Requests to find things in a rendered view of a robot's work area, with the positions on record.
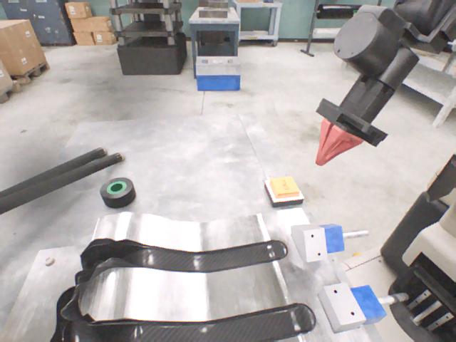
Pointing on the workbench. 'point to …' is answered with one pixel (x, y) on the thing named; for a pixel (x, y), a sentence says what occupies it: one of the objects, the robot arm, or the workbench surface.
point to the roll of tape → (117, 192)
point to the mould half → (288, 296)
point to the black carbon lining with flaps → (271, 324)
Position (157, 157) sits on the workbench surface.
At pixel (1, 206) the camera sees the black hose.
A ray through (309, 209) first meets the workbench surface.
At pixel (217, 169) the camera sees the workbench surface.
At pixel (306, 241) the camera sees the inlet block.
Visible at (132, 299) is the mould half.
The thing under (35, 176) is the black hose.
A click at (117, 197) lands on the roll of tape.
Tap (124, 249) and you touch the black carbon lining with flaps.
